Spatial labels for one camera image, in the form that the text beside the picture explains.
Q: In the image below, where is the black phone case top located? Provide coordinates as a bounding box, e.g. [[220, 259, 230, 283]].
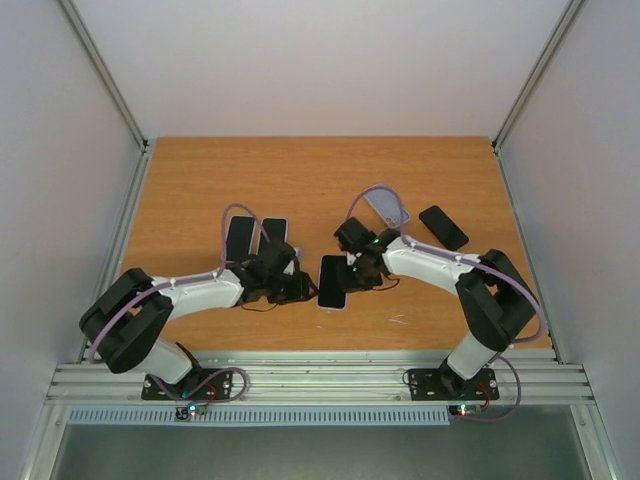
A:
[[317, 255, 347, 311]]

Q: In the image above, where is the black phone case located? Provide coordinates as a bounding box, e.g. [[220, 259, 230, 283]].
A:
[[418, 205, 469, 251], [317, 255, 347, 311]]

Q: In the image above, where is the black phone white edge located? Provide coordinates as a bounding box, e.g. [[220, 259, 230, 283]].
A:
[[261, 217, 288, 241]]

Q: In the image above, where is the light blue phone case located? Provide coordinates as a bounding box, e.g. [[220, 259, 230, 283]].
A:
[[258, 217, 288, 251]]

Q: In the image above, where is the black phone green edge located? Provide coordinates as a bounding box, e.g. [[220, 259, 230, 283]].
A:
[[225, 216, 256, 261]]

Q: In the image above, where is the lavender phone case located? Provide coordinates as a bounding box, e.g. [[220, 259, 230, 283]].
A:
[[223, 215, 259, 264]]

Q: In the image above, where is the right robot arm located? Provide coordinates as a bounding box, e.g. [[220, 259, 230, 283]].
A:
[[334, 217, 541, 399]]

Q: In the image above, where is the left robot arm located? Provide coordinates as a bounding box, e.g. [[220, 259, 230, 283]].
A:
[[79, 240, 318, 398]]

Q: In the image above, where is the left controller board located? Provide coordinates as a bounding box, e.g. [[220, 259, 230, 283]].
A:
[[174, 404, 207, 421]]

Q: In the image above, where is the controller board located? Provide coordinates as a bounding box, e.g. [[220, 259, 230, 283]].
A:
[[449, 403, 487, 418], [174, 404, 207, 421]]

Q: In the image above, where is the right controller board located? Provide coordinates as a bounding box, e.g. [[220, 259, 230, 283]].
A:
[[449, 403, 487, 418]]

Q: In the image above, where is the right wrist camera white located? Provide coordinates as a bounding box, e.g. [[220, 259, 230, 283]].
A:
[[346, 252, 361, 266]]

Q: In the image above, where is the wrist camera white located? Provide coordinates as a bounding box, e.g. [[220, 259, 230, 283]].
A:
[[346, 252, 361, 266], [283, 247, 302, 275]]

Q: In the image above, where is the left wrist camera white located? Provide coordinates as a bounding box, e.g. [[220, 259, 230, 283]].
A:
[[283, 247, 302, 275]]

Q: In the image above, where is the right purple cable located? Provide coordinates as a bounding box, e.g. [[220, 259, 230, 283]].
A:
[[344, 185, 549, 425]]

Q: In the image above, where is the purple cable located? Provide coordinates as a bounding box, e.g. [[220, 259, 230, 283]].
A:
[[87, 202, 274, 365], [344, 185, 549, 425]]

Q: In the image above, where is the aluminium rail frame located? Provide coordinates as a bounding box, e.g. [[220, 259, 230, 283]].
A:
[[45, 349, 595, 406]]

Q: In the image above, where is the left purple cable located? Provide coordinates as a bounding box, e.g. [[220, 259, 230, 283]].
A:
[[87, 202, 274, 365]]

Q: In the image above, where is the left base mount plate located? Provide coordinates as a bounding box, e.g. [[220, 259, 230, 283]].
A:
[[141, 368, 239, 402]]

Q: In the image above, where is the base mount plate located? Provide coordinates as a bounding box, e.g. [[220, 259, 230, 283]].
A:
[[402, 368, 500, 401], [141, 368, 239, 402]]

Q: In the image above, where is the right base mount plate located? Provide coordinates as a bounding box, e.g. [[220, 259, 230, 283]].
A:
[[402, 368, 500, 401]]

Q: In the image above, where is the grey slotted cable duct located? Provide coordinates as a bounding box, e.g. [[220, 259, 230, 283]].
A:
[[67, 405, 450, 427]]

